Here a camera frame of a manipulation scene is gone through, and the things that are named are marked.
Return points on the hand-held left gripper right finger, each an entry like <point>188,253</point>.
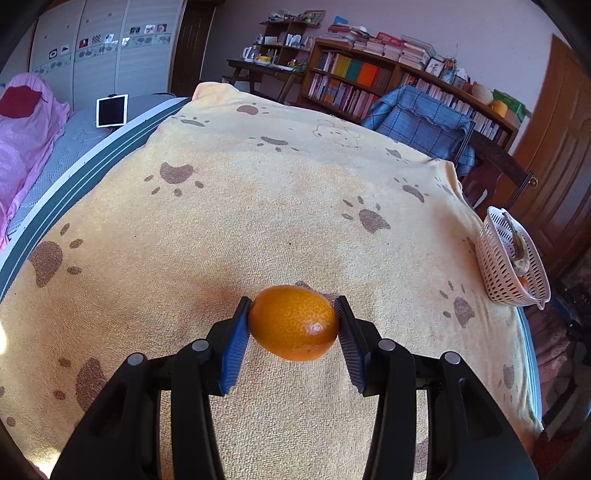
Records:
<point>351,350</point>

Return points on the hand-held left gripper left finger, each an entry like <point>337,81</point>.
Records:
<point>235,350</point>

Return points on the large smooth orange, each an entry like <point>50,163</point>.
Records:
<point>293,323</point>

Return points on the white plastic basket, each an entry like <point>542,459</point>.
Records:
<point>496,272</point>

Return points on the small orange mandarin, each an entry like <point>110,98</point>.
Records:
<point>523,282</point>

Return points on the spotted ripe banana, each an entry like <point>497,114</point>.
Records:
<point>519,244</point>

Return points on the yellow paw print blanket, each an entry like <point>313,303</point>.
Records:
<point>277,207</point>

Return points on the dark wooden chair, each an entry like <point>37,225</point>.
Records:
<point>498,166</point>

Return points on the grey bed sheet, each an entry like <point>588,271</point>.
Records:
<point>69,138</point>

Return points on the white tablet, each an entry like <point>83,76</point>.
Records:
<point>112,110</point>

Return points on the wooden bookshelf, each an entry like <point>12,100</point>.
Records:
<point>351,78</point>

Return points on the brown wooden door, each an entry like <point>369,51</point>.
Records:
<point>554,161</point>

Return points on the yellow cup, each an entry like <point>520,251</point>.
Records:
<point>498,108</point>

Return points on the wooden desk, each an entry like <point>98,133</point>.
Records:
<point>263,68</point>

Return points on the pink quilt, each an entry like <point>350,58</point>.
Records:
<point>23,157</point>

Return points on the woven bowl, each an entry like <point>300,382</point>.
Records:
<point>482,93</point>

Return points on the yellow bowl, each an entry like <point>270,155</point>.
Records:
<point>263,59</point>

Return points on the green box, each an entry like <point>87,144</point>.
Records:
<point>510,104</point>

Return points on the white kettle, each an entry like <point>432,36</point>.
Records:
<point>249,54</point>

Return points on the dark interior door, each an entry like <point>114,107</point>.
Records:
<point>191,46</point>

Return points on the stack of books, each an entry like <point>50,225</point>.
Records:
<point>383,44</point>

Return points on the small wooden desk shelf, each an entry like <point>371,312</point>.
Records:
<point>286,39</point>

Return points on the red cloth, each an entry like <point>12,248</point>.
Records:
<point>18,100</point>

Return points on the grey sliding door wardrobe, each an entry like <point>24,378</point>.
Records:
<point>101,46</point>

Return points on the picture frame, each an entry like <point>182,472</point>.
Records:
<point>435,67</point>

